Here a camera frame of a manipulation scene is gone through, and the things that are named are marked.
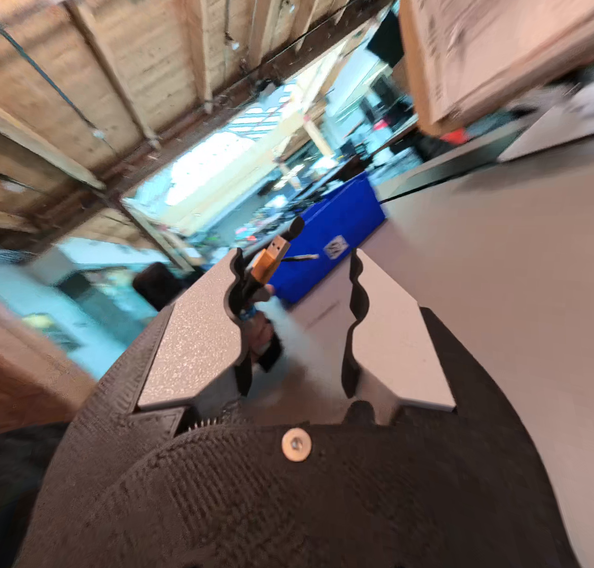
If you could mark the blue storage bin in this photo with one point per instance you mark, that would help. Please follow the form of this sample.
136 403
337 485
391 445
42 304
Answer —
334 234

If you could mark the grey desk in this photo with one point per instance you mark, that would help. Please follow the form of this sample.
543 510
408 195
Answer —
487 276

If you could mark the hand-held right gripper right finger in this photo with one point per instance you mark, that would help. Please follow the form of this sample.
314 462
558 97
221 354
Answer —
399 345

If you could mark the wooden document stand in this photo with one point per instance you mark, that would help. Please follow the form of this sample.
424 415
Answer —
420 90

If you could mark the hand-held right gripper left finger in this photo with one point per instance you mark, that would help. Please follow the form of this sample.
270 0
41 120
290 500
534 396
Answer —
195 345

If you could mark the black office chair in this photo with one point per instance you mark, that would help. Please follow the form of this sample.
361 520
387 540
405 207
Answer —
157 285

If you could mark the laminated sheet with blue banner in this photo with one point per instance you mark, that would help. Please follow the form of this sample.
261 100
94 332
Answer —
487 44

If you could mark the person's left hand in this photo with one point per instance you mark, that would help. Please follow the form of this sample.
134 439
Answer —
262 331

